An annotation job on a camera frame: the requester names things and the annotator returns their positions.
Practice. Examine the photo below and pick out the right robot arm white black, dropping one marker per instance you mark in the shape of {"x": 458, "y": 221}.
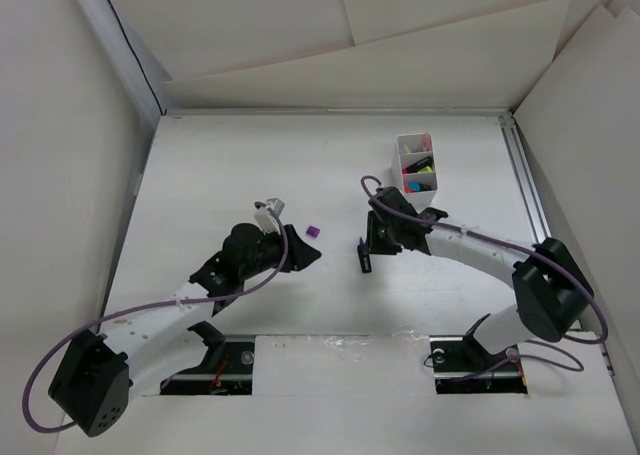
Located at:
{"x": 451, "y": 240}

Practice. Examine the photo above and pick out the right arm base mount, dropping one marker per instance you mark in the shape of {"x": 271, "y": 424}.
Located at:
{"x": 461, "y": 366}

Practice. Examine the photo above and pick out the purple tip black highlighter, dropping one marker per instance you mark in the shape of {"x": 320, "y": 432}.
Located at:
{"x": 363, "y": 256}

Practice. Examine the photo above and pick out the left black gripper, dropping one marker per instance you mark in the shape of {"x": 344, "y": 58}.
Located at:
{"x": 299, "y": 254}

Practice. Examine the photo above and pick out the yellow cap black highlighter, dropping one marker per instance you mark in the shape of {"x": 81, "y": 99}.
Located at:
{"x": 429, "y": 168}

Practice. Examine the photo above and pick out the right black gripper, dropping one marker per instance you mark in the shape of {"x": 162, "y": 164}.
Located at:
{"x": 375, "y": 245}

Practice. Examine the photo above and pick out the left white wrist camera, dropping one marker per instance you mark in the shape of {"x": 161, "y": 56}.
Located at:
{"x": 267, "y": 213}

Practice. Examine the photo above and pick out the aluminium rail right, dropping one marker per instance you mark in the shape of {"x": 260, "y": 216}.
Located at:
{"x": 530, "y": 200}

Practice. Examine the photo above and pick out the pink cap black highlighter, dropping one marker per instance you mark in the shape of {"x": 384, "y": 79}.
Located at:
{"x": 415, "y": 167}

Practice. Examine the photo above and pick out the pink clear pen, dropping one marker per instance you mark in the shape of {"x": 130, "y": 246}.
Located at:
{"x": 426, "y": 142}

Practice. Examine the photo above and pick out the purple highlighter cap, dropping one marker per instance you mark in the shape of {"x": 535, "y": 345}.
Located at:
{"x": 312, "y": 232}

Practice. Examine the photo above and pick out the white compartment pen holder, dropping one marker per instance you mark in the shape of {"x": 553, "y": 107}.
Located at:
{"x": 401, "y": 160}

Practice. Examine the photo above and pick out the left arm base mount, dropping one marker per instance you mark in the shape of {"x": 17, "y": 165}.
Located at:
{"x": 223, "y": 367}

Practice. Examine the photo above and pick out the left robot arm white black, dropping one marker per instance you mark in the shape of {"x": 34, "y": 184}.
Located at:
{"x": 100, "y": 373}

